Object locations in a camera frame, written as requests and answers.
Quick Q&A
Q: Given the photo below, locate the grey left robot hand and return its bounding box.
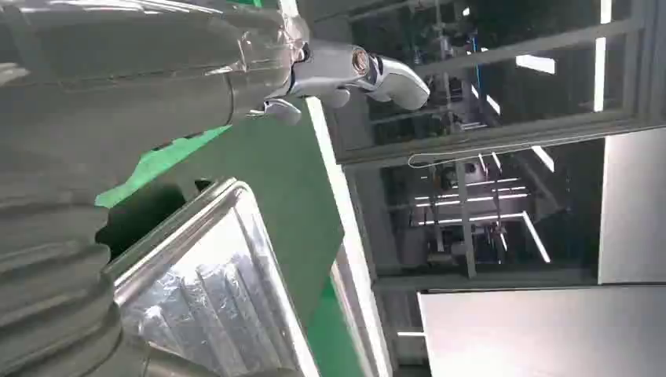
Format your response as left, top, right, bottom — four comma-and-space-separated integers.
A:
0, 0, 431, 196

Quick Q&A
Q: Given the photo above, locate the steel scale tray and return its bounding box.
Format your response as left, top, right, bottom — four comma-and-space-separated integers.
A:
106, 178, 321, 377

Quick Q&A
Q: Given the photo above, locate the green conveyor belt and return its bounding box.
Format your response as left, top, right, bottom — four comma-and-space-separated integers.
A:
306, 278, 368, 377

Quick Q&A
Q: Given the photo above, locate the dark window frame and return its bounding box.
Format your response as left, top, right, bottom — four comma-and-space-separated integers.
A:
312, 0, 666, 292

